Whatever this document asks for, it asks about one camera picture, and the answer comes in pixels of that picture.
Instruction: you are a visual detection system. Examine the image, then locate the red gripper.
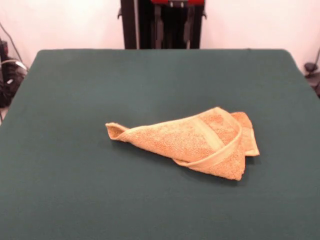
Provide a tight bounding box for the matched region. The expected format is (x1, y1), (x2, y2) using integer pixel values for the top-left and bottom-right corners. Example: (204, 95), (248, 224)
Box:
(150, 0), (198, 42)

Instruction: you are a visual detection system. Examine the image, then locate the orange terry towel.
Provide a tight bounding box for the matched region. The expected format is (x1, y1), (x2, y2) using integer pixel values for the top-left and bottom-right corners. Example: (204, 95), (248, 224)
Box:
(104, 106), (261, 181)

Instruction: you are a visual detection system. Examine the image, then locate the black round-headed device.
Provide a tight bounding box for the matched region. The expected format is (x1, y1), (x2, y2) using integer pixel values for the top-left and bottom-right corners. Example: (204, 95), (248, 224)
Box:
(303, 62), (320, 99)

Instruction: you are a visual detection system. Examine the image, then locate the black power strip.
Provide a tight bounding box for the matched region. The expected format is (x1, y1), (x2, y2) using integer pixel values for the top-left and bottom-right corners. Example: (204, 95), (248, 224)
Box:
(0, 39), (10, 55)

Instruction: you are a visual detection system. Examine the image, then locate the dark green table cloth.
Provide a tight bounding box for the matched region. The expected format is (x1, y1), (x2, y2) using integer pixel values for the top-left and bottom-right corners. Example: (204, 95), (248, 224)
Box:
(0, 48), (320, 240)

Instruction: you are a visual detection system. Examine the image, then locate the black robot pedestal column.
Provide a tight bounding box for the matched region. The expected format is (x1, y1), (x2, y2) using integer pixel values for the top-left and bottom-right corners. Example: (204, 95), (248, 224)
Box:
(116, 0), (208, 50)

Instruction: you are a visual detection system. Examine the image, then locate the white cable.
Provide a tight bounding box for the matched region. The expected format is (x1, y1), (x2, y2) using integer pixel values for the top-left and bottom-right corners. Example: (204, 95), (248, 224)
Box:
(0, 57), (28, 74)

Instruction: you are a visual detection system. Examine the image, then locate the black cable bundle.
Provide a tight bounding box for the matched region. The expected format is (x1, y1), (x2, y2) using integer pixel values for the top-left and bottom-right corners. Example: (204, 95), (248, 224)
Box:
(0, 61), (27, 109)

